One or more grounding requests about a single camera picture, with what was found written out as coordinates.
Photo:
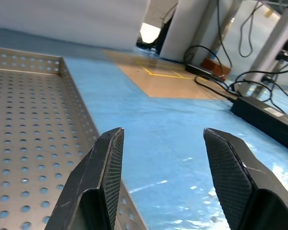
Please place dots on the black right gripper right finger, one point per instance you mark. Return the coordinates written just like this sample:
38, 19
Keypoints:
235, 187

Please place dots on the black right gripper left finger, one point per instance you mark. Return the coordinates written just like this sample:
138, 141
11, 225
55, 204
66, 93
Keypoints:
93, 179

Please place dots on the black power adapter brick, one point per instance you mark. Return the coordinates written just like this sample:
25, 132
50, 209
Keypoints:
266, 119

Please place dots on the perforated metal tray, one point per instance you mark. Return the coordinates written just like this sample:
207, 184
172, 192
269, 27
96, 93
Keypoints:
26, 107

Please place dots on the brown cardboard mat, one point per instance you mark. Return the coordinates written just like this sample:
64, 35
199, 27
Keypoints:
172, 83

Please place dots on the brown wooden block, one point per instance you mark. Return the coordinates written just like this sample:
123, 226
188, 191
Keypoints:
212, 63

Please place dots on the grey metal table leg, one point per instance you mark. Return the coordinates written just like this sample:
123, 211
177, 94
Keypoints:
276, 40

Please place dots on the white foam backdrop sheet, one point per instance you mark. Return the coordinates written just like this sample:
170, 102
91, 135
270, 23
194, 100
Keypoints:
62, 19

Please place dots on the white upright panel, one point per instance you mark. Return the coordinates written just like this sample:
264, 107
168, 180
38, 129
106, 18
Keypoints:
182, 28

